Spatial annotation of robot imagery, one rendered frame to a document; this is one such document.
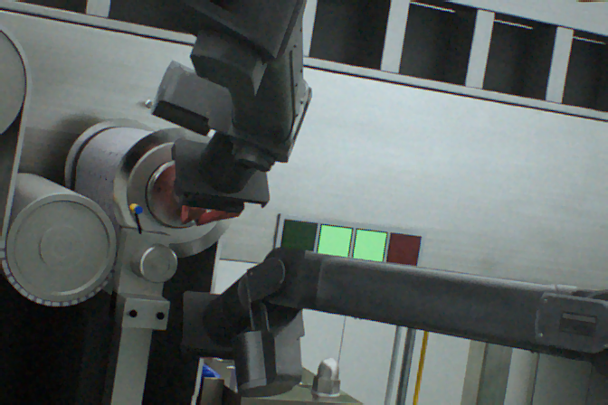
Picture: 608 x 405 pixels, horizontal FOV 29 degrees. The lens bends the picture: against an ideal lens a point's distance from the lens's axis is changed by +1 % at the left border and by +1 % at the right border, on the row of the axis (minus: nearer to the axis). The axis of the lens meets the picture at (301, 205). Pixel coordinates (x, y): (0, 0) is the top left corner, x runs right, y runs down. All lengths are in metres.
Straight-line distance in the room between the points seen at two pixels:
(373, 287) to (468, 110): 0.82
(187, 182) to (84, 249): 0.17
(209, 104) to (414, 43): 0.83
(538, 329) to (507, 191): 1.00
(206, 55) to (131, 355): 0.65
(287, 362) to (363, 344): 3.31
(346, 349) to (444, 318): 3.46
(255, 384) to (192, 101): 0.29
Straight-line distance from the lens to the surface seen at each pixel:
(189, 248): 1.32
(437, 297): 1.01
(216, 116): 1.10
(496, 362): 2.13
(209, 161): 1.17
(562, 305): 0.89
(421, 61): 1.89
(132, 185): 1.29
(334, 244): 1.75
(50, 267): 1.29
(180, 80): 1.10
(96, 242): 1.30
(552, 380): 4.97
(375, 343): 4.50
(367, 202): 1.77
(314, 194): 1.73
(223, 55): 0.68
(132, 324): 1.25
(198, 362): 1.36
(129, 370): 1.29
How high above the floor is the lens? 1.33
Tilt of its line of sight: 3 degrees down
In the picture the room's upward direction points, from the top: 9 degrees clockwise
